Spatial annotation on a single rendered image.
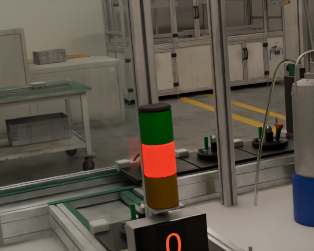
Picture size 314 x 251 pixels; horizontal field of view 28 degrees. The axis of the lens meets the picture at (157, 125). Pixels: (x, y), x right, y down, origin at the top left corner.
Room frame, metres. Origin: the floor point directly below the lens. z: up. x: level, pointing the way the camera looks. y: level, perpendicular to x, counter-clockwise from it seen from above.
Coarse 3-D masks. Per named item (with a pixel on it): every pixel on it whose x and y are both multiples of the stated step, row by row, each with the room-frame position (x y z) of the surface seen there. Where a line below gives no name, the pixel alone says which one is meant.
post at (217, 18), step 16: (208, 0) 2.06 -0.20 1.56; (224, 0) 2.05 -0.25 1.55; (208, 16) 2.07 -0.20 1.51; (224, 16) 2.05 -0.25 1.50; (224, 32) 2.05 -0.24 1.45; (224, 48) 2.05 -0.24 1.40; (224, 64) 2.05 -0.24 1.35; (224, 80) 2.06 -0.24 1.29; (224, 96) 2.06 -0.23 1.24; (224, 112) 2.04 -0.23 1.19; (224, 128) 2.04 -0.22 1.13; (224, 144) 2.04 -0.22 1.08; (224, 160) 2.04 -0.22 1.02; (224, 176) 2.04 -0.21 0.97; (224, 192) 2.04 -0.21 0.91
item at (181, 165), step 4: (176, 160) 2.30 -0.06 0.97; (180, 160) 2.30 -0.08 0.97; (176, 164) 2.24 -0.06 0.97; (180, 164) 2.24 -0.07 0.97; (184, 164) 2.23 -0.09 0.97; (188, 164) 2.23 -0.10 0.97; (176, 168) 2.19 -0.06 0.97; (180, 168) 2.18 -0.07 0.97; (184, 168) 2.18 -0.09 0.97; (188, 168) 2.17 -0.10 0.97; (192, 168) 2.17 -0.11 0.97; (196, 168) 2.17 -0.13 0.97; (176, 172) 2.14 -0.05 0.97; (180, 172) 2.14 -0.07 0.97; (184, 172) 2.14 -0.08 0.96; (188, 172) 2.15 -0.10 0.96
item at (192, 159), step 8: (216, 144) 2.31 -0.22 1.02; (176, 152) 2.37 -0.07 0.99; (184, 152) 2.36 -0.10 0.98; (192, 152) 2.41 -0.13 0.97; (200, 152) 2.31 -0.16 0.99; (208, 152) 2.30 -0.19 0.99; (216, 152) 2.29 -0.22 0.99; (240, 152) 2.34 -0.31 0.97; (184, 160) 2.30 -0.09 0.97; (192, 160) 2.28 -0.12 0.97; (200, 160) 2.27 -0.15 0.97; (208, 160) 2.26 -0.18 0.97; (216, 160) 2.25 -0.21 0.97; (240, 160) 2.23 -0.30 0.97; (248, 160) 2.24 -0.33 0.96; (200, 168) 2.18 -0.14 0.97; (208, 168) 2.18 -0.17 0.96
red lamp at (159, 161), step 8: (144, 144) 0.92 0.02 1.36; (168, 144) 0.91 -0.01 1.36; (144, 152) 0.92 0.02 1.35; (152, 152) 0.91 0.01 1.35; (160, 152) 0.90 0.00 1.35; (168, 152) 0.91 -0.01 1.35; (144, 160) 0.92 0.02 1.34; (152, 160) 0.91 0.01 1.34; (160, 160) 0.90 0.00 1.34; (168, 160) 0.91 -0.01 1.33; (144, 168) 0.92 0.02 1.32; (152, 168) 0.91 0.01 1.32; (160, 168) 0.90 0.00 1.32; (168, 168) 0.91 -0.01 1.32; (152, 176) 0.91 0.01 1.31; (160, 176) 0.90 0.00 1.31
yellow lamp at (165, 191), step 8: (168, 176) 0.91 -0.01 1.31; (176, 176) 0.92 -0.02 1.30; (152, 184) 0.91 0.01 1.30; (160, 184) 0.90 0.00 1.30; (168, 184) 0.91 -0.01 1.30; (176, 184) 0.92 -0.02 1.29; (152, 192) 0.91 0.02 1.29; (160, 192) 0.90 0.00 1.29; (168, 192) 0.91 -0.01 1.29; (176, 192) 0.92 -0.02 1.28; (152, 200) 0.91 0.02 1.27; (160, 200) 0.90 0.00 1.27; (168, 200) 0.91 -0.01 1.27; (176, 200) 0.92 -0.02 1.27; (152, 208) 0.91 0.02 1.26; (160, 208) 0.90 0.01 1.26
